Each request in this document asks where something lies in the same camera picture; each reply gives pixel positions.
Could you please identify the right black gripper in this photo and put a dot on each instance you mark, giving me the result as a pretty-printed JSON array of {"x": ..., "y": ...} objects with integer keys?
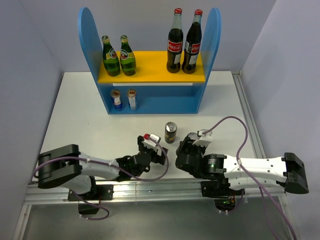
[{"x": 188, "y": 144}]

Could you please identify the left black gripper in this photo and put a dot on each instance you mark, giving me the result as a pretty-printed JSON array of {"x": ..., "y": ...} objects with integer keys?
[{"x": 157, "y": 158}]

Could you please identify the silver blue can red logo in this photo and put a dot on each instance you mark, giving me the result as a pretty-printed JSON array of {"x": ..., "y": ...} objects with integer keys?
[{"x": 116, "y": 97}]

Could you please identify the green glass bottle front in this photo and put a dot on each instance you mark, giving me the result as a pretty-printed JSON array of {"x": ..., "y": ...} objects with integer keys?
[{"x": 127, "y": 58}]

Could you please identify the green glass bottle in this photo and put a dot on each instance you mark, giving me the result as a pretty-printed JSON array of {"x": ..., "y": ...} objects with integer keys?
[
  {"x": 127, "y": 58},
  {"x": 110, "y": 58}
]

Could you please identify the dark gold beverage can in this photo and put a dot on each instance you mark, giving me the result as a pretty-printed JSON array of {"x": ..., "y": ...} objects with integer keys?
[{"x": 193, "y": 136}]

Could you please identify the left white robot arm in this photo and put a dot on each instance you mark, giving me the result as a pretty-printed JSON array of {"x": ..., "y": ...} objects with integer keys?
[{"x": 69, "y": 168}]

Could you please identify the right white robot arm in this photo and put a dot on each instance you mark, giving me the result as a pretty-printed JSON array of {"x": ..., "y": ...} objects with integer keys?
[{"x": 222, "y": 175}]

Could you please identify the blue and yellow wooden shelf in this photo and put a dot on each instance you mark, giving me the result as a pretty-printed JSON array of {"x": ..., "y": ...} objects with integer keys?
[{"x": 157, "y": 90}]

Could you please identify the left cola glass bottle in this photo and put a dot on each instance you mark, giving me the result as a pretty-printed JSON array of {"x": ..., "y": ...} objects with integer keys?
[{"x": 175, "y": 43}]

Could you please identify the cola glass bottle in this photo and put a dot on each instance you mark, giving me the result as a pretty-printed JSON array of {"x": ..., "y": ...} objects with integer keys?
[
  {"x": 192, "y": 44},
  {"x": 175, "y": 43}
]

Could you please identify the right cola glass bottle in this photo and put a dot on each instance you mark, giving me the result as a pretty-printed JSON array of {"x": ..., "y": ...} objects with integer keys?
[{"x": 192, "y": 44}]

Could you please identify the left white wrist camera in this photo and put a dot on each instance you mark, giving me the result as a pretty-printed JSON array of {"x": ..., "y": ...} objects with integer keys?
[{"x": 151, "y": 141}]

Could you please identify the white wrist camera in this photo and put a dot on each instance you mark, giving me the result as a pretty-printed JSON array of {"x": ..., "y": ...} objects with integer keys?
[
  {"x": 204, "y": 138},
  {"x": 151, "y": 141}
]

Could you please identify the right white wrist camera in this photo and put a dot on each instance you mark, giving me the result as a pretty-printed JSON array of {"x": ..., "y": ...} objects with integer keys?
[{"x": 204, "y": 138}]

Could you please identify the front aluminium rail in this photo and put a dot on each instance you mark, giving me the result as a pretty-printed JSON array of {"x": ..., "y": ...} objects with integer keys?
[{"x": 162, "y": 210}]

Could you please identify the aluminium rail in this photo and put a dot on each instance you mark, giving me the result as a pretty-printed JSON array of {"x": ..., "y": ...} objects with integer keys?
[
  {"x": 253, "y": 133},
  {"x": 162, "y": 210}
]

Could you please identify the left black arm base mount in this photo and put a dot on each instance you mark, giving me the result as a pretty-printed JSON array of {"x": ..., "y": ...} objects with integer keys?
[{"x": 100, "y": 197}]

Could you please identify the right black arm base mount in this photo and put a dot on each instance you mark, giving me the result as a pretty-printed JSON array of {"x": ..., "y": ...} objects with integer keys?
[{"x": 225, "y": 199}]

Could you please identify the right side aluminium rail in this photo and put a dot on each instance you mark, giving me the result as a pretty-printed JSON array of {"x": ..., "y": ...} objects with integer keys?
[{"x": 253, "y": 133}]

